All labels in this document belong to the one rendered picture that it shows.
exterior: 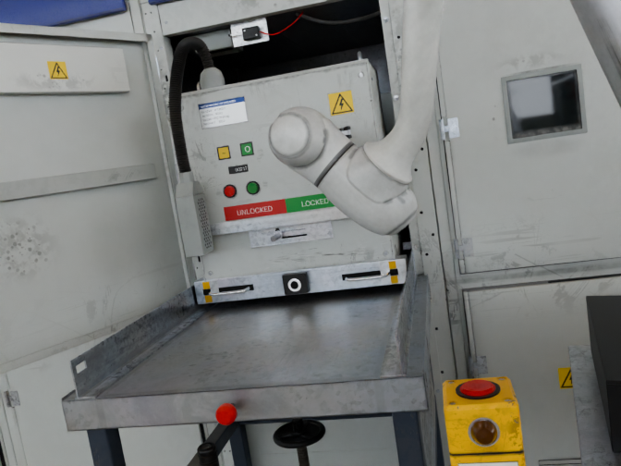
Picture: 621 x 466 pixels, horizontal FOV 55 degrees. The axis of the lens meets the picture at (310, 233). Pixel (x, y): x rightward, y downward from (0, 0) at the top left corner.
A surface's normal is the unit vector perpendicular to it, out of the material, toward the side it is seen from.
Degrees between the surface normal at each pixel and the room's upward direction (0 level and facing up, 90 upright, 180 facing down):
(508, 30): 90
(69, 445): 90
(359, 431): 90
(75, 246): 90
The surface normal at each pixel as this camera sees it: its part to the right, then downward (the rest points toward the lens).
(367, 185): -0.29, 0.20
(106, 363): 0.97, -0.12
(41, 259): 0.77, -0.04
